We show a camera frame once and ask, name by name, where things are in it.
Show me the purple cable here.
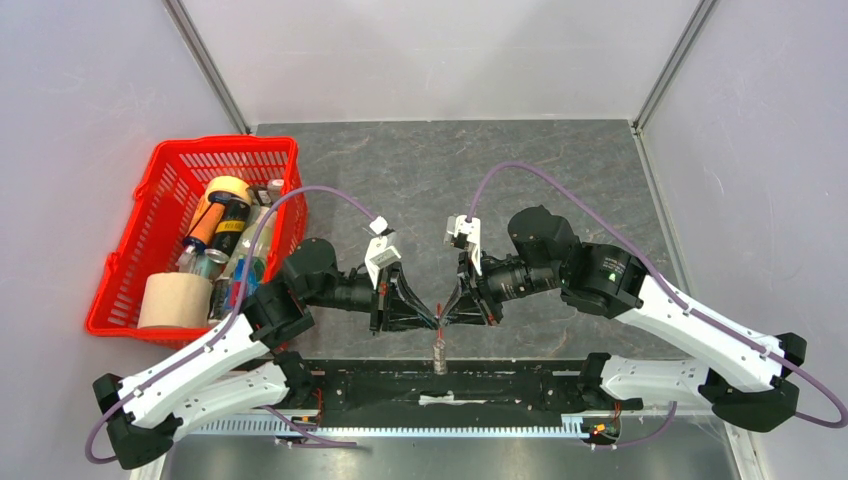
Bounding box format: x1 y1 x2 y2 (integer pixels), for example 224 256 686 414
84 185 389 465
465 161 848 452

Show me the aluminium corner post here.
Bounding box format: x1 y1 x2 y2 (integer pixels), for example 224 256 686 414
162 0 252 134
631 0 719 135

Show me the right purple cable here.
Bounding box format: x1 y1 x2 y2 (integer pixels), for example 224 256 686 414
465 161 848 452

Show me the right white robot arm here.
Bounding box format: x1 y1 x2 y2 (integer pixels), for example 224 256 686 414
443 206 806 433

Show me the red plastic basket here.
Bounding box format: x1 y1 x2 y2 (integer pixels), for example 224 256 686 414
84 135 303 349

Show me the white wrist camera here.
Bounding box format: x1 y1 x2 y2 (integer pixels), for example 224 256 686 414
364 216 402 286
444 215 482 275

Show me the right aluminium corner post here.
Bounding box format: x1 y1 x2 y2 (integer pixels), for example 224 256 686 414
631 0 719 135

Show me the yellow tape roll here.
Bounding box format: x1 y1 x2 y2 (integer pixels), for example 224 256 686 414
202 176 251 204

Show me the blue snack packet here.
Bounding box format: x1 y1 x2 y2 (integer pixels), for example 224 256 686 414
208 258 266 325

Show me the beige paper roll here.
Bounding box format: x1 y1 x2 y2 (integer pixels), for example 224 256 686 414
137 272 213 329

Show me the left aluminium corner post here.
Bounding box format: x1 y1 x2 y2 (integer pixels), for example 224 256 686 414
162 0 252 134

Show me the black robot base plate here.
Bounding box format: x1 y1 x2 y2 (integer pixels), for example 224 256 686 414
275 359 644 428

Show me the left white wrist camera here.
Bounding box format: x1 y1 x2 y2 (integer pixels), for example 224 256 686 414
364 216 402 286

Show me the silver drink can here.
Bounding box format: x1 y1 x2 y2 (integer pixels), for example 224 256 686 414
190 248 230 282

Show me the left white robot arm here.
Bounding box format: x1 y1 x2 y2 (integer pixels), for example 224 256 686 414
85 234 439 470

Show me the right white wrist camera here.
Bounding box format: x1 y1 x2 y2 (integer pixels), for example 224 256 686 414
444 215 482 275

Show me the orange and blue bottle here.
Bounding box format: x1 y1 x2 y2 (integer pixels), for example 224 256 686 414
182 201 226 253

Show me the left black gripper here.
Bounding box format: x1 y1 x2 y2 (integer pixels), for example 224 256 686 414
305 261 439 337

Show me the clear plastic bottle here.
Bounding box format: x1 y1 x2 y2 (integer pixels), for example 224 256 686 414
225 206 276 273

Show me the black and yellow can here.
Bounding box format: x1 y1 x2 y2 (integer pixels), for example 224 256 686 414
205 198 251 262

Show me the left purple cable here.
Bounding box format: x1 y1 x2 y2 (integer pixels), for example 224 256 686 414
84 185 389 465

